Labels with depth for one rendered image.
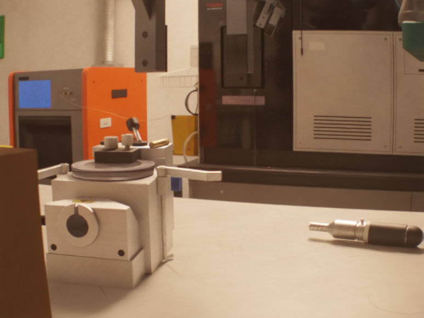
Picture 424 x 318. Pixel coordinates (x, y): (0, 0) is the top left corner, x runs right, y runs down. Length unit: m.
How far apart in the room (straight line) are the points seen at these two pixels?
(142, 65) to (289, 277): 0.24
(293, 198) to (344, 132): 0.32
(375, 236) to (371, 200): 1.44
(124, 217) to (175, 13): 3.12
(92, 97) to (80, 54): 2.12
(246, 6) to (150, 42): 0.14
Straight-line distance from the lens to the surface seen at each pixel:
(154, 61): 0.45
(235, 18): 0.56
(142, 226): 0.52
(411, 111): 2.07
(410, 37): 1.14
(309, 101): 2.11
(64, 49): 3.99
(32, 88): 1.93
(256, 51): 2.17
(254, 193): 2.13
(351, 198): 2.06
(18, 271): 0.21
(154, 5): 0.45
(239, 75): 2.17
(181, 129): 2.30
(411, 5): 1.19
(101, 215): 0.48
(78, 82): 1.81
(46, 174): 0.55
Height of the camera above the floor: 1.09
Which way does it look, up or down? 7 degrees down
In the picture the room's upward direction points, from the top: straight up
